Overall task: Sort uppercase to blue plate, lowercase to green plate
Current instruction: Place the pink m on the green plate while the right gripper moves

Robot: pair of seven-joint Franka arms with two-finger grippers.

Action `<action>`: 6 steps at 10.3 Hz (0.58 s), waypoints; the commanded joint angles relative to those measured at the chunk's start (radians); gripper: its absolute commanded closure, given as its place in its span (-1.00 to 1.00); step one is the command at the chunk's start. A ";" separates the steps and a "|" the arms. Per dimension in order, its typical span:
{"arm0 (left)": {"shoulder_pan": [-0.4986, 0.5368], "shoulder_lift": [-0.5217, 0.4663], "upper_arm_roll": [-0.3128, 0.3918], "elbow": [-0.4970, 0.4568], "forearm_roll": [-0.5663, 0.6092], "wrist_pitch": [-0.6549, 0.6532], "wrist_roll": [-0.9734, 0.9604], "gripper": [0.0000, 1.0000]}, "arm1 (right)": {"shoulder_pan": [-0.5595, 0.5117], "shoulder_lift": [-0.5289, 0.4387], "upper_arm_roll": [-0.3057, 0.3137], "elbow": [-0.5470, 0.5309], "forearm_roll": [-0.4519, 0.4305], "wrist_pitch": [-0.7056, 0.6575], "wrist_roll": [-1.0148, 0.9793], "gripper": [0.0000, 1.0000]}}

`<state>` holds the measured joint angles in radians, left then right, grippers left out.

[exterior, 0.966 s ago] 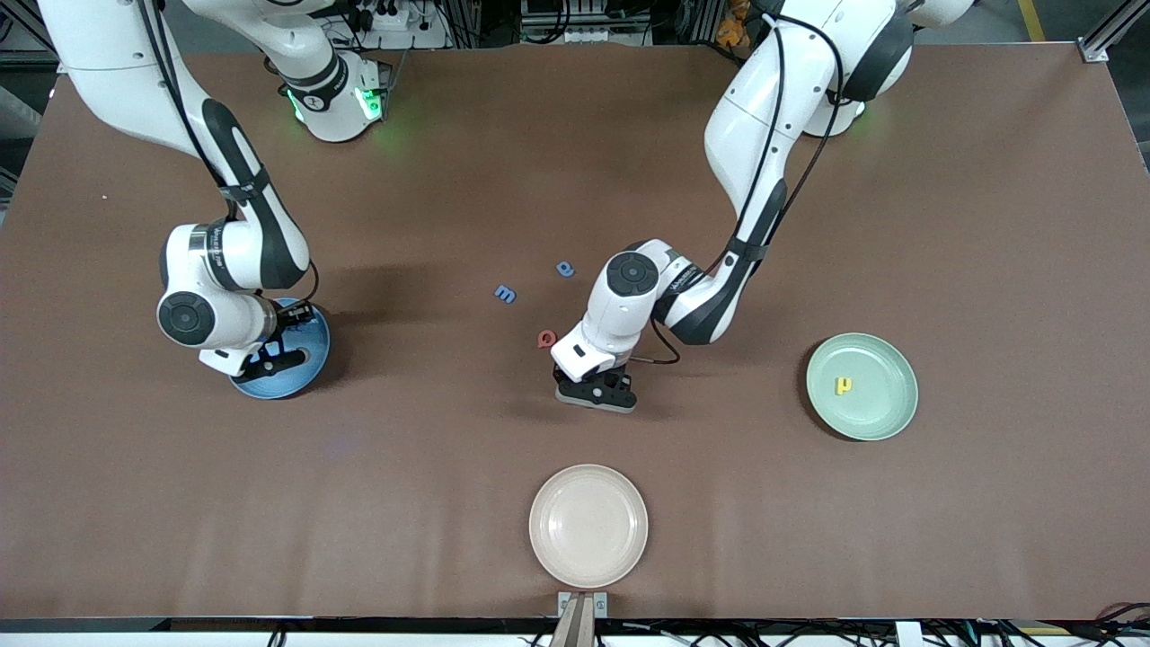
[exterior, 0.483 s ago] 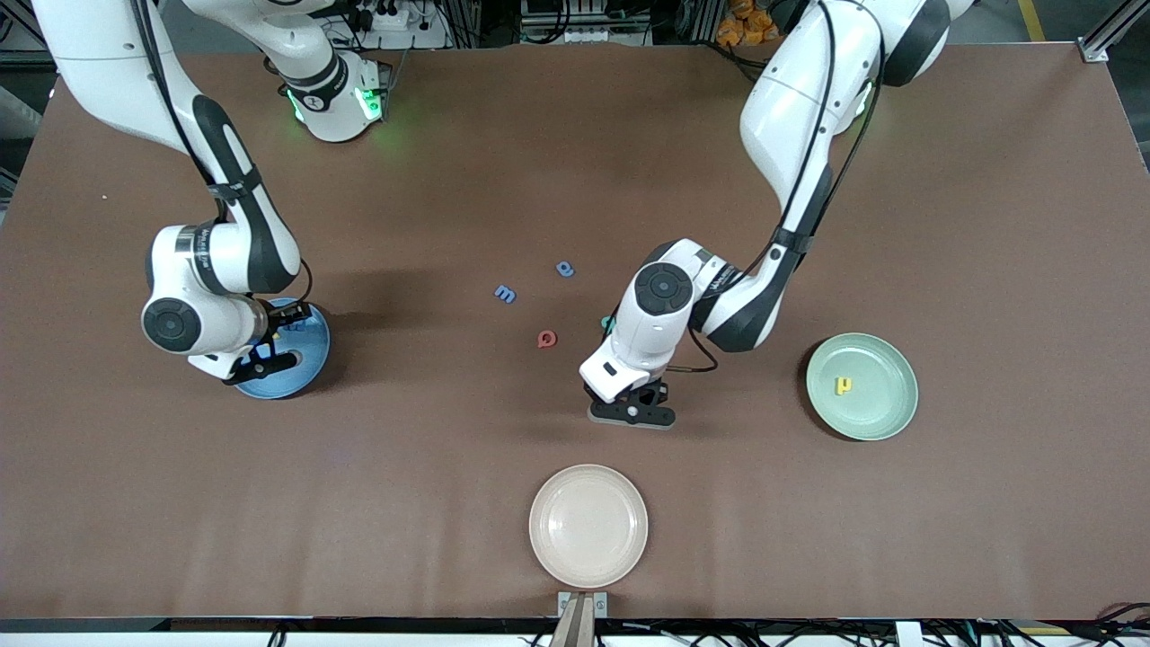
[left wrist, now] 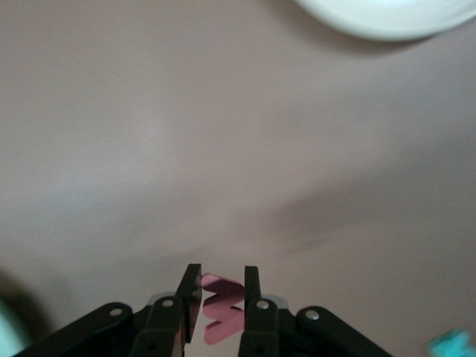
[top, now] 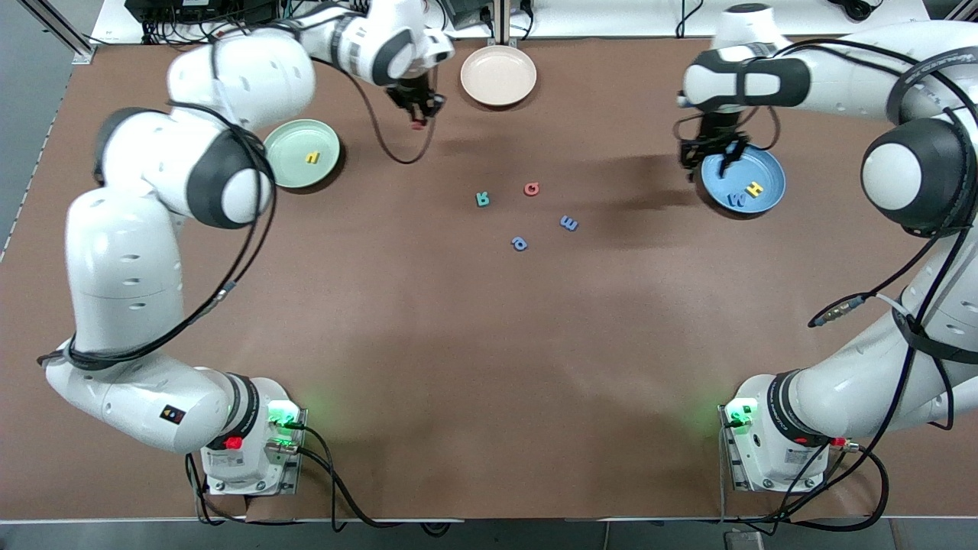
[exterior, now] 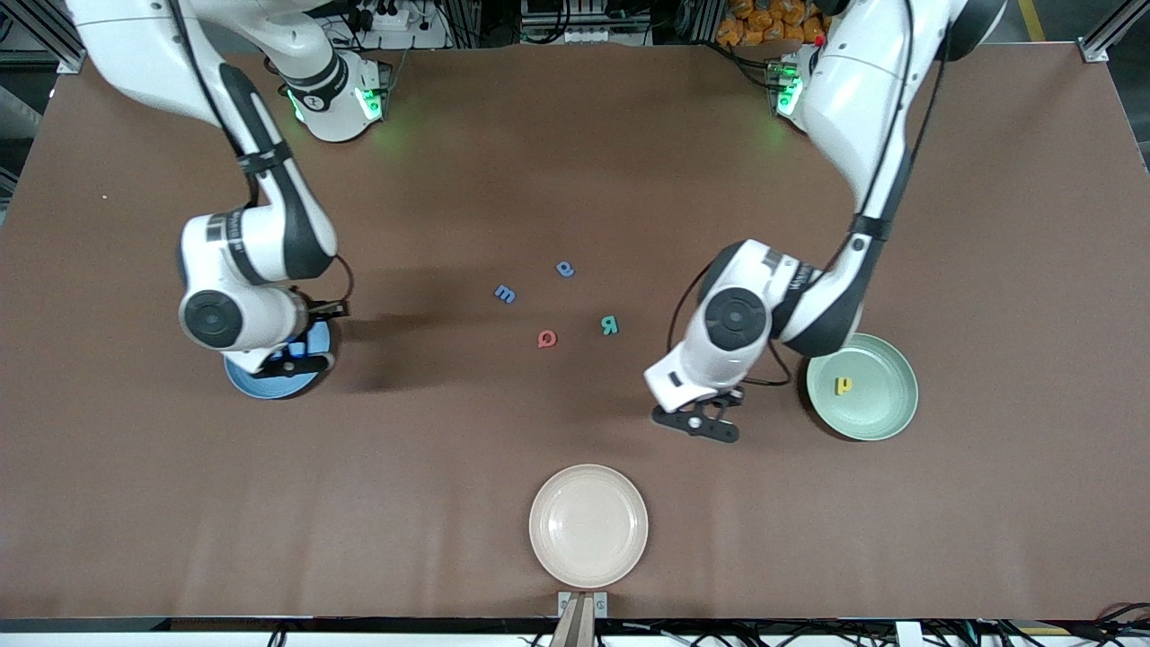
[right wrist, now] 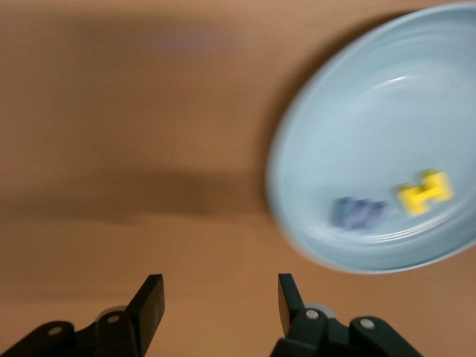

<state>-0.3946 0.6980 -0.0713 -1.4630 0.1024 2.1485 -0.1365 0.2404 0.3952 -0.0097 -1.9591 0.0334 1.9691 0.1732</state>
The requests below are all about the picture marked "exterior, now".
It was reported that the blue plate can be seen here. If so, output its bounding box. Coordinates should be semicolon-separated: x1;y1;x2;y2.
224;319;332;401

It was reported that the green plate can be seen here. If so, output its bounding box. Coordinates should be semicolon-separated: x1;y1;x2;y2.
806;332;920;442

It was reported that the beige plate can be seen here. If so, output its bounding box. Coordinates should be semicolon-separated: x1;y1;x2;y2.
528;464;650;589

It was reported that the white power strip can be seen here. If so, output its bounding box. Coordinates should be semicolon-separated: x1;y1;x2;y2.
346;0;450;50

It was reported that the pile of orange objects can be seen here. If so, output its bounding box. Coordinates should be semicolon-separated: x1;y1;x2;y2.
716;0;829;48

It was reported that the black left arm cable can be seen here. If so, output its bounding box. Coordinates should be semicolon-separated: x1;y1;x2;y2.
667;270;793;389

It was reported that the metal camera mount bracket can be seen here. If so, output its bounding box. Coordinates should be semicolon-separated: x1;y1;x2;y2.
557;590;609;647

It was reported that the aluminium frame post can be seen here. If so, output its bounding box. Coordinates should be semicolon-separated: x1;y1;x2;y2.
0;0;91;75
1078;0;1150;64

